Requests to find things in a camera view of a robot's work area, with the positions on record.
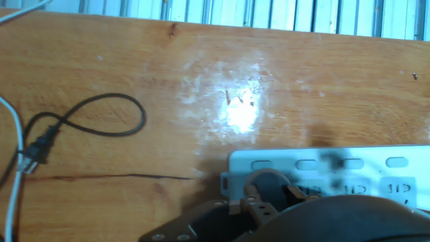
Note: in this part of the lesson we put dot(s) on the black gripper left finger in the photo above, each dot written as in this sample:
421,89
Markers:
208,222

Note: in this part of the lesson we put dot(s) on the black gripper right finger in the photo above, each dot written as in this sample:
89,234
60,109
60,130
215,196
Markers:
352,222

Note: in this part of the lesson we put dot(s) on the white power strip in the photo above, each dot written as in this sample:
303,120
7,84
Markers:
336,168

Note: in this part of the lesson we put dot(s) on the glossy wooden board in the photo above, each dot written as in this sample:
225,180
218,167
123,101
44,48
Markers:
134,67

